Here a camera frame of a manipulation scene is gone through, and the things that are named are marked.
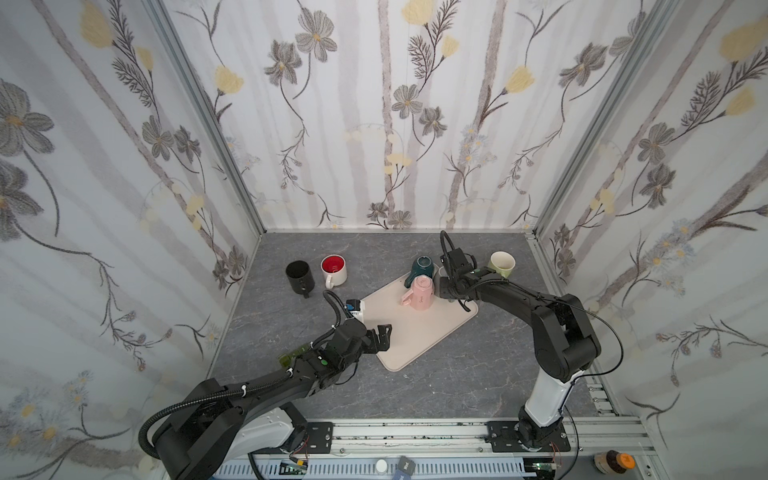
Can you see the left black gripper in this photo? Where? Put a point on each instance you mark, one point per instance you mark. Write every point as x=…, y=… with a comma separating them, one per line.
x=369, y=339

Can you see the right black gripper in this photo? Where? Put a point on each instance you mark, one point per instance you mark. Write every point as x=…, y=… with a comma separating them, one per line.
x=454, y=264

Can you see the light green mug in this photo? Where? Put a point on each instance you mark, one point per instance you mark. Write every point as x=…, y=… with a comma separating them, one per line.
x=503, y=263

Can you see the pink mug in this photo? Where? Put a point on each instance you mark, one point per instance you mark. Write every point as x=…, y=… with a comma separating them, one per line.
x=420, y=294

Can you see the white mug red inside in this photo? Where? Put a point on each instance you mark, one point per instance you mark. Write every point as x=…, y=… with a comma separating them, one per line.
x=334, y=269

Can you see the black mug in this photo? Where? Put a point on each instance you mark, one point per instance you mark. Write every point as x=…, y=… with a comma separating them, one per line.
x=300, y=277

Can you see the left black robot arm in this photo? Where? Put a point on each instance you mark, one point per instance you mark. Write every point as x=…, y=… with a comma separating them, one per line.
x=194, y=437

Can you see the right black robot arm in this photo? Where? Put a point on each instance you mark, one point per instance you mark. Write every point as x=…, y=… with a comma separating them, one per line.
x=565, y=342

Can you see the dark green mug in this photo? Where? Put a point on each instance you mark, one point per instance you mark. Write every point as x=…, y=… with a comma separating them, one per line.
x=421, y=266

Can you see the beige plastic tray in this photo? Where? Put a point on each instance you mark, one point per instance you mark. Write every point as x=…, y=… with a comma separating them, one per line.
x=414, y=332

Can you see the green square block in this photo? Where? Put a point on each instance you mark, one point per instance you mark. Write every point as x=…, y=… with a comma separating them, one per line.
x=286, y=360

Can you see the orange capped roll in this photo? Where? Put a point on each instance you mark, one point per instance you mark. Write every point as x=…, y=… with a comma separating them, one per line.
x=614, y=462

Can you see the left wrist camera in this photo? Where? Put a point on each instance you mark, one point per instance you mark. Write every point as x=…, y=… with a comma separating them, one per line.
x=356, y=308

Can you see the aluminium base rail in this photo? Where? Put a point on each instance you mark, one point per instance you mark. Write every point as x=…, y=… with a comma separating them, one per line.
x=273, y=447

